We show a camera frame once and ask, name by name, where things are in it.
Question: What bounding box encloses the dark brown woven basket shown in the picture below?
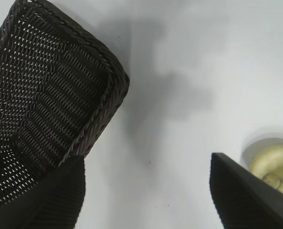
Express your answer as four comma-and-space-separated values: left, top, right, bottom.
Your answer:
0, 0, 130, 210

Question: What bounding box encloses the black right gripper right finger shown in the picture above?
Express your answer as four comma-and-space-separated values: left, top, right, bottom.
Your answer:
209, 153, 283, 229

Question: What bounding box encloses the pale yellow egg yolk pastry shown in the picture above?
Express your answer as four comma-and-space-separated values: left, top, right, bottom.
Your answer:
248, 144, 283, 198

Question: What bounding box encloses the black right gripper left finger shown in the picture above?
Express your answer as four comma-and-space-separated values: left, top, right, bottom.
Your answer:
0, 156, 86, 229

